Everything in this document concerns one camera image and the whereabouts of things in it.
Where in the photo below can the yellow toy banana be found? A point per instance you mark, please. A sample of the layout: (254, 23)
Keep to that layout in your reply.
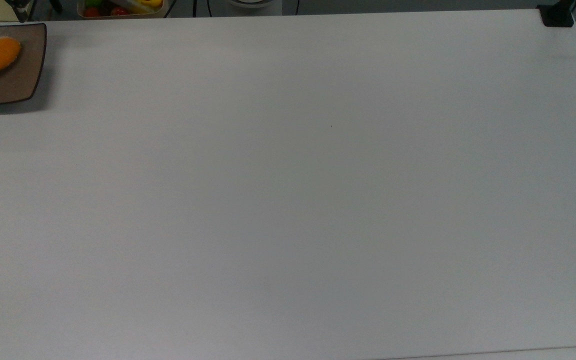
(144, 4)

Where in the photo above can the red toy tomato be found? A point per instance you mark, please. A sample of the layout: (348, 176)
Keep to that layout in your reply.
(119, 11)
(91, 12)

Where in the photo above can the beige box of toy fruit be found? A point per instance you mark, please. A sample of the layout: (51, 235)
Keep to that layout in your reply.
(123, 14)

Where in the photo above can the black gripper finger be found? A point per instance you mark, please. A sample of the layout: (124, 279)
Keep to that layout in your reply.
(21, 12)

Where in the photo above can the black table clamp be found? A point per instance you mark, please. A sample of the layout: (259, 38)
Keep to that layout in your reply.
(557, 15)

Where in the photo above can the green toy fruit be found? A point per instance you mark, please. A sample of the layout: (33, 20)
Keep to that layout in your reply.
(93, 2)

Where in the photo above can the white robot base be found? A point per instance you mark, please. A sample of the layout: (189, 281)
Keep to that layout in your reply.
(254, 4)

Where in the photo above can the black furniture leg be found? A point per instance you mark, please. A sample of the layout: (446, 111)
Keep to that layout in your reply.
(56, 5)

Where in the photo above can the brown square ceramic plate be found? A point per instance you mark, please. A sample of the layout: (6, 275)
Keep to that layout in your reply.
(23, 75)

